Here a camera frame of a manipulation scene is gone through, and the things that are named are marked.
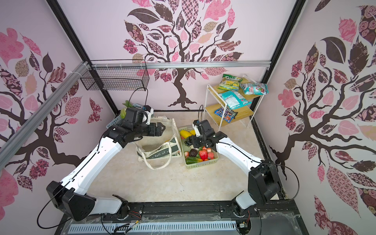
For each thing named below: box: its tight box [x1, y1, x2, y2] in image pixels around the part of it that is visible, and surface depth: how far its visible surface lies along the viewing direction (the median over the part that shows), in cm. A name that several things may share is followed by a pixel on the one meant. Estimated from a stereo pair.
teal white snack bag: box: [219, 90, 253, 110], surface depth 78 cm
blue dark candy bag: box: [214, 106, 238, 123], surface depth 96 cm
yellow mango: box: [179, 129, 196, 139], surface depth 99 cm
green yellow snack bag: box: [216, 73, 243, 91], surface depth 87 cm
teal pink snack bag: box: [239, 82, 269, 95], surface depth 81 cm
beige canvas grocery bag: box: [135, 116, 183, 170], surface depth 85 cm
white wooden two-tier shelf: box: [203, 74, 265, 132], surface depth 85 cm
